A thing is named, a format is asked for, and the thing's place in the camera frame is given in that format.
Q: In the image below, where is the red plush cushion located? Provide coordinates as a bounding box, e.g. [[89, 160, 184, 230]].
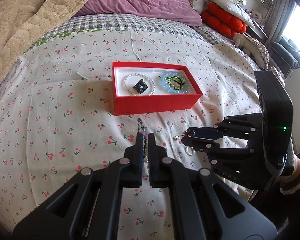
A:
[[201, 2, 247, 39]]

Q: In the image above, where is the white pearl bracelet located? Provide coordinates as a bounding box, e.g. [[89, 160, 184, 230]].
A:
[[122, 73, 156, 97]]

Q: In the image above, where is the dark armchair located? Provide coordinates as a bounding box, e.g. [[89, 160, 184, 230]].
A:
[[270, 37, 300, 79]]

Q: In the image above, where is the white plush toy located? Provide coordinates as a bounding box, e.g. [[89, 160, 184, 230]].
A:
[[233, 33, 269, 69]]

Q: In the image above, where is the person's right hand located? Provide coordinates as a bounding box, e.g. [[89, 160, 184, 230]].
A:
[[292, 155, 300, 178]]

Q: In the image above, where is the grey checked bed sheet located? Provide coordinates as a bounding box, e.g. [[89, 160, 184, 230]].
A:
[[25, 13, 262, 71]]

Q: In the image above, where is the grey white pillow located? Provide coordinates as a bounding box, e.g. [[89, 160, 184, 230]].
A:
[[209, 0, 255, 28]]

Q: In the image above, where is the green beaded black-cord bracelet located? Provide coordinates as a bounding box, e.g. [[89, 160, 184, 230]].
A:
[[166, 75, 186, 90]]

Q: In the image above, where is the gold flower earring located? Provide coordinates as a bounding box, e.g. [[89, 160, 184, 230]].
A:
[[183, 131, 190, 137]]

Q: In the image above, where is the blue bead bracelet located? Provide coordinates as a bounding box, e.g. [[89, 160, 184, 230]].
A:
[[160, 71, 190, 95]]

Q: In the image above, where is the multicolour thin bead necklace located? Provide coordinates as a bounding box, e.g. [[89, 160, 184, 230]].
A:
[[136, 117, 151, 178]]

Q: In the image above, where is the cherry print bed sheet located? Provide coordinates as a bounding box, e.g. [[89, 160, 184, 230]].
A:
[[0, 28, 263, 240]]

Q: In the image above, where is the red jewelry box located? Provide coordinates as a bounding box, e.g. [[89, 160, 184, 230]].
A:
[[112, 61, 203, 115]]

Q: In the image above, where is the purple quilt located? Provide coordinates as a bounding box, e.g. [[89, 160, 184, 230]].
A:
[[75, 0, 202, 27]]

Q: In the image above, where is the beige fleece blanket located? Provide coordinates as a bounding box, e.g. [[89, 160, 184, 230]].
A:
[[0, 0, 88, 84]]

